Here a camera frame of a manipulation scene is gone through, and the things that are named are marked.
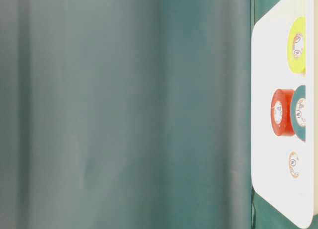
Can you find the red tape roll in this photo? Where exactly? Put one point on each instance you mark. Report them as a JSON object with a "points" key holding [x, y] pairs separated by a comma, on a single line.
{"points": [[280, 112]]}

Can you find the teal green tape roll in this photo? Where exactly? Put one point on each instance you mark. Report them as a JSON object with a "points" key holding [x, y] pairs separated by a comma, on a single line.
{"points": [[298, 112]]}

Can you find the white tape roll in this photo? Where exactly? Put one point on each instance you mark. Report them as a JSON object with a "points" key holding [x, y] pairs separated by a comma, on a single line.
{"points": [[295, 169]]}

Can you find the yellow tape roll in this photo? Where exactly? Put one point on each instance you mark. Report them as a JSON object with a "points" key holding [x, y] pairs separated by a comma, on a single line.
{"points": [[296, 49]]}

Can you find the white plastic tray case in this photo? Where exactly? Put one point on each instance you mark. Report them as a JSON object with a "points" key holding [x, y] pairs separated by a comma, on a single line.
{"points": [[268, 65]]}

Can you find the green backdrop curtain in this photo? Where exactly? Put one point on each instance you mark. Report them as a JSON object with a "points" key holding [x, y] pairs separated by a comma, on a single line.
{"points": [[125, 114]]}

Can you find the green table cloth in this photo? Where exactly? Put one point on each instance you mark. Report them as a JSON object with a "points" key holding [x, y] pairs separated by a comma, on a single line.
{"points": [[258, 209]]}

